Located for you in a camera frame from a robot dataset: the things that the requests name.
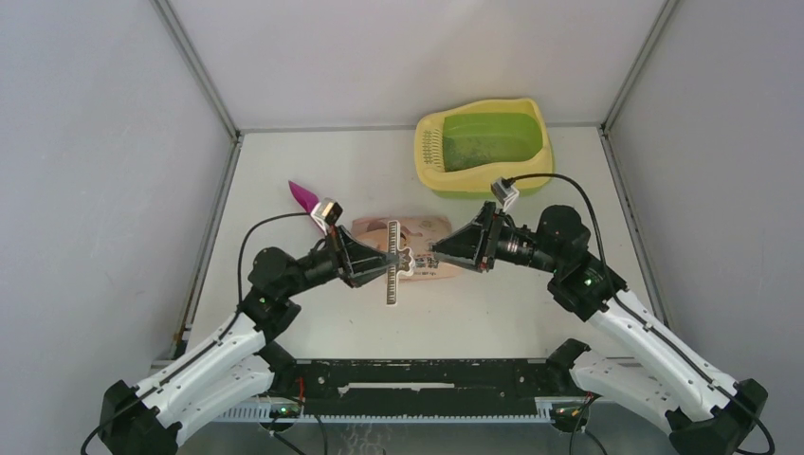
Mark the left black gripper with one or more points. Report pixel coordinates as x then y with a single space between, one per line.
363 263

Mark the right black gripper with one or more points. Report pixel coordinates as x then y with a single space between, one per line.
473 245

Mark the black sealing clip strip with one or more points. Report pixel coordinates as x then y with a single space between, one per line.
403 263

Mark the pink cat litter bag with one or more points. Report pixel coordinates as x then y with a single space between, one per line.
418 233

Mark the magenta plastic scoop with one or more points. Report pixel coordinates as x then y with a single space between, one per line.
306 199

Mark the yellow green litter box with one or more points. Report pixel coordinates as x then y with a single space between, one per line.
516 116

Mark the green cat litter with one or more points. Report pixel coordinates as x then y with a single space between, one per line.
462 152

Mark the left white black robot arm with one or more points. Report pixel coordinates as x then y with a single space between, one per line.
242 357

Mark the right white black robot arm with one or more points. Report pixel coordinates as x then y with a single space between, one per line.
701 409

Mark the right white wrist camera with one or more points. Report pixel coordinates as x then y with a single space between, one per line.
506 193

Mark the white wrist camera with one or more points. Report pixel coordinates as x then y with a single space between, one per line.
325 214
506 193

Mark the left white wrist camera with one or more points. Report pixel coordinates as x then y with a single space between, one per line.
325 214

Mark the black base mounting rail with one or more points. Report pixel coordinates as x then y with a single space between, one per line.
454 385

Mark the white slotted cable duct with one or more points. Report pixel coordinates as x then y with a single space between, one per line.
265 412

